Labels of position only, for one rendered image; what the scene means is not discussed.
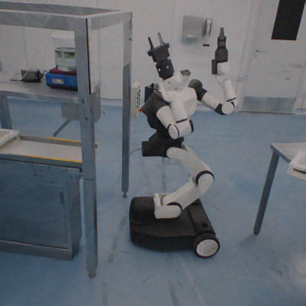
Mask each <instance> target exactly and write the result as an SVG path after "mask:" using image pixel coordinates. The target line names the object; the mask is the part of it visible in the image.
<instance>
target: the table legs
mask: <svg viewBox="0 0 306 306"><path fill-rule="evenodd" d="M279 158H280V156H279V154H276V153H275V152H274V151H273V154H272V157H271V161H270V166H269V169H268V174H267V177H266V180H265V185H264V190H263V193H262V198H261V200H260V204H259V208H258V213H257V217H256V222H255V226H254V229H253V230H254V234H255V235H258V234H259V232H260V230H261V225H262V221H263V217H264V213H265V211H266V208H267V203H268V198H269V195H270V191H271V186H272V185H273V180H274V175H275V172H276V168H277V166H278V163H279Z"/></svg>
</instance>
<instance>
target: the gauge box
mask: <svg viewBox="0 0 306 306"><path fill-rule="evenodd" d="M93 102H94V123H96V122H97V121H98V120H99V118H100V117H101V106H100V88H99V91H98V92H97V90H96V91H94V92H93ZM60 103H61V108H62V119H69V120H79V109H78V106H77V105H74V104H71V103H64V102H60Z"/></svg>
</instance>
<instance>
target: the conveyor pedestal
mask: <svg viewBox="0 0 306 306"><path fill-rule="evenodd" d="M81 238H82V222H81V200H80V188H79V182H68V181H62V180H58V185H56V184H51V180H49V179H43V178H32V177H27V176H16V175H11V174H5V173H0V251H1V252H10V253H18V254H22V255H31V256H40V257H45V258H53V259H61V260H66V261H72V260H73V257H74V255H75V254H76V252H77V250H78V248H79V241H80V239H81Z"/></svg>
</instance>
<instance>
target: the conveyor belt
mask: <svg viewBox="0 0 306 306"><path fill-rule="evenodd" d="M5 152H7V153H13V154H24V155H38V156H39V157H49V158H60V159H66V160H77V161H82V158H81V147H77V146H66V145H55V144H49V143H43V142H31V141H25V140H20V141H19V142H17V143H16V144H15V145H14V146H12V147H11V148H9V149H8V150H7V151H5Z"/></svg>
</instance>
